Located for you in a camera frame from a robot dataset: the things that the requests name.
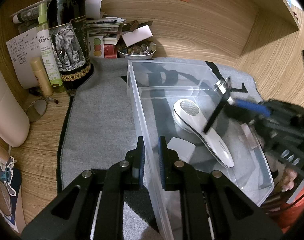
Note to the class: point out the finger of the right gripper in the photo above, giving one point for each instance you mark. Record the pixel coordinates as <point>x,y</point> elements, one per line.
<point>251,106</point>

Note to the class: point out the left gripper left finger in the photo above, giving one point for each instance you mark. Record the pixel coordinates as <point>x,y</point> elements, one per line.
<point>91,206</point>

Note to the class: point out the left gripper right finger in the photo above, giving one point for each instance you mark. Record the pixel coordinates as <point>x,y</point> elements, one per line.
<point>212,207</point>

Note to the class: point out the white plug charger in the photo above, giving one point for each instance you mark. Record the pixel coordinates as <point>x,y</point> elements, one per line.
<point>183,148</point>

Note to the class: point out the white handheld massager device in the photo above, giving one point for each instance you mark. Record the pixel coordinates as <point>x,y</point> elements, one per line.
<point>188,115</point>

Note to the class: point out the clear plastic storage box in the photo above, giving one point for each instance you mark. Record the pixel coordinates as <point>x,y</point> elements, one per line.
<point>174,100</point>

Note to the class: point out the person right hand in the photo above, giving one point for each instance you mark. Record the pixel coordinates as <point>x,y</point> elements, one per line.
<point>287,181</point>

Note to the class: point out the cartoon sticker card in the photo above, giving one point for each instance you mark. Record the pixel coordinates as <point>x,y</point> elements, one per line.
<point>11,208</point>

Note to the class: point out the grey mat with black letters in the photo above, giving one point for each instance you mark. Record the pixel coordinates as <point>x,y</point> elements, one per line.
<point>100,130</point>

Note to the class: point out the orange jacket sleeve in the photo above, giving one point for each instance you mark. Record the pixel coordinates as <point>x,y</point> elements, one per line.
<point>283,214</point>

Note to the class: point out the wooden shelf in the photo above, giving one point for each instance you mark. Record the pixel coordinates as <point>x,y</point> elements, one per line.
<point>279,0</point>

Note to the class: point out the pink cylindrical mug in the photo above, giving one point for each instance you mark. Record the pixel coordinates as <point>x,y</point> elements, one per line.
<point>14,122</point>

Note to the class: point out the white bowl of stones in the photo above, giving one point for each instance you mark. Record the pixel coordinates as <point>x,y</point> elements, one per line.
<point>142,51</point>

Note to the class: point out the yellow tube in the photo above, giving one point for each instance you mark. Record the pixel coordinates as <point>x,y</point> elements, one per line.
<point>41,76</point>

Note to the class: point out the white card box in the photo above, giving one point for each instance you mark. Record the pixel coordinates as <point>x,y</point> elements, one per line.
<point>139,34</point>

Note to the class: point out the handwritten paper note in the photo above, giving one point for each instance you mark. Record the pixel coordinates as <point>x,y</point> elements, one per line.
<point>22,49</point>

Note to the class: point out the stack of books and papers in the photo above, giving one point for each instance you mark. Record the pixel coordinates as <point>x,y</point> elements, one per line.
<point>103,31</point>

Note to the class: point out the green white spray bottle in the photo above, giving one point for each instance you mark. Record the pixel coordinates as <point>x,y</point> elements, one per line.
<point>46,49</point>

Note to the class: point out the dark wine bottle elephant label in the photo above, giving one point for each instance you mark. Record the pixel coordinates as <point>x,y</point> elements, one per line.
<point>67,30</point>

